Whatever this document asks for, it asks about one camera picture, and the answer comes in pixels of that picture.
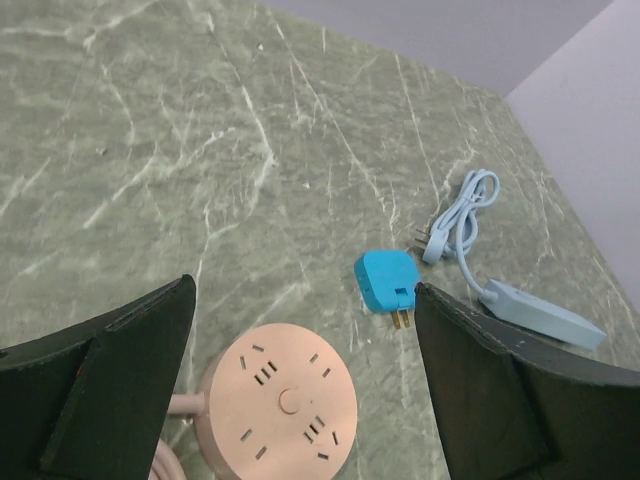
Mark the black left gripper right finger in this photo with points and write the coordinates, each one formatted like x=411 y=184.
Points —
x=511 y=406

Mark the blue plug adapter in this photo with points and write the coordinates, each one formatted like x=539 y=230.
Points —
x=387 y=281

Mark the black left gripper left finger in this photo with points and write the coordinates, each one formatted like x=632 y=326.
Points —
x=90 y=401

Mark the pink round power strip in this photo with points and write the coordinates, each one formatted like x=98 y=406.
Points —
x=279 y=404

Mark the light blue power strip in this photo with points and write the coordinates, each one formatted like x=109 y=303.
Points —
x=522 y=309

